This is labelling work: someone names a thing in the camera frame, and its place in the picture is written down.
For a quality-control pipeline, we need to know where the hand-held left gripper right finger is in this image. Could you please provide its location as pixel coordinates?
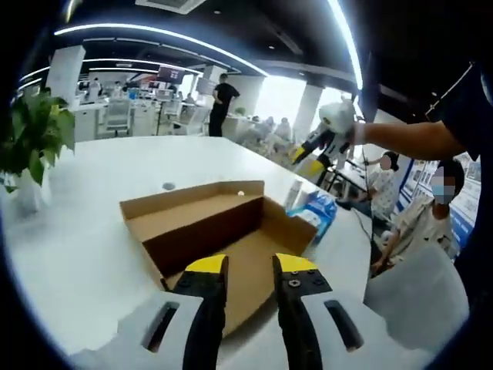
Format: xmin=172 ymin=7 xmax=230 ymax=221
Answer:
xmin=271 ymin=251 xmax=425 ymax=370

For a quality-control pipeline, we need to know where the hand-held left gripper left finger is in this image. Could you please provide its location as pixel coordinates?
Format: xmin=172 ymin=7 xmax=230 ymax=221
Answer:
xmin=67 ymin=253 xmax=230 ymax=370

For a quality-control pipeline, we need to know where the silver white bottle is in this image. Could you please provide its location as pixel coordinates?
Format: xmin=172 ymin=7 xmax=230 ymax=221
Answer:
xmin=287 ymin=177 xmax=305 ymax=211

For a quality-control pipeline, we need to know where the blue wet wipes pack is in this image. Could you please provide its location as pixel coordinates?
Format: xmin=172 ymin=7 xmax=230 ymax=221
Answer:
xmin=285 ymin=190 xmax=338 ymax=247

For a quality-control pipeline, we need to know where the brown cardboard shoe box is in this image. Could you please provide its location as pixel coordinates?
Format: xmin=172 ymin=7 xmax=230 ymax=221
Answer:
xmin=119 ymin=180 xmax=319 ymax=340

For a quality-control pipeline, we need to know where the person's right hand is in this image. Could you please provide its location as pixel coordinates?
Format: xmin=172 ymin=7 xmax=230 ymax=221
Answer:
xmin=345 ymin=122 xmax=374 ymax=147

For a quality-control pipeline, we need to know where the ceiling light strip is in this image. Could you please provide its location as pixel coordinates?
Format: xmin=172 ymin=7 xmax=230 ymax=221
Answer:
xmin=329 ymin=0 xmax=365 ymax=92
xmin=53 ymin=22 xmax=251 ymax=72

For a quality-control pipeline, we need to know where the white mesh office chair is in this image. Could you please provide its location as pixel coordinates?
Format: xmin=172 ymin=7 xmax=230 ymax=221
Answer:
xmin=364 ymin=244 xmax=471 ymax=352
xmin=104 ymin=102 xmax=135 ymax=136

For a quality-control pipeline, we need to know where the person's dark blue shirt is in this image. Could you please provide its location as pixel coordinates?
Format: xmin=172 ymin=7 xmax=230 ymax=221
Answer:
xmin=425 ymin=61 xmax=493 ymax=163

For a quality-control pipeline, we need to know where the blue white display board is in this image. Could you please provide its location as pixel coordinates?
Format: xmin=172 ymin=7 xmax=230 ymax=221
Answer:
xmin=400 ymin=153 xmax=482 ymax=247

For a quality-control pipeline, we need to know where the ceiling air conditioner unit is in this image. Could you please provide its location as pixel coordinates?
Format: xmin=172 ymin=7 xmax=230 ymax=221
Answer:
xmin=134 ymin=0 xmax=209 ymax=12

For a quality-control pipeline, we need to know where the white plant pot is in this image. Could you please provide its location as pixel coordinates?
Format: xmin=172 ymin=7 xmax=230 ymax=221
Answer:
xmin=13 ymin=167 xmax=45 ymax=217

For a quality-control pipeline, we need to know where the green leafy plant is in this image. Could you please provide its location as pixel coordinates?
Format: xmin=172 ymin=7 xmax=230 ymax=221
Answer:
xmin=0 ymin=88 xmax=76 ymax=193

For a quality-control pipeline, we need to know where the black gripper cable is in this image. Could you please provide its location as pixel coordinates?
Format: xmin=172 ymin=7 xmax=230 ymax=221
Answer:
xmin=348 ymin=148 xmax=377 ymax=251

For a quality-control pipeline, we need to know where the wall display screen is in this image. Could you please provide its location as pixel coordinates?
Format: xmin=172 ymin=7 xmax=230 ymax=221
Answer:
xmin=157 ymin=65 xmax=186 ymax=82

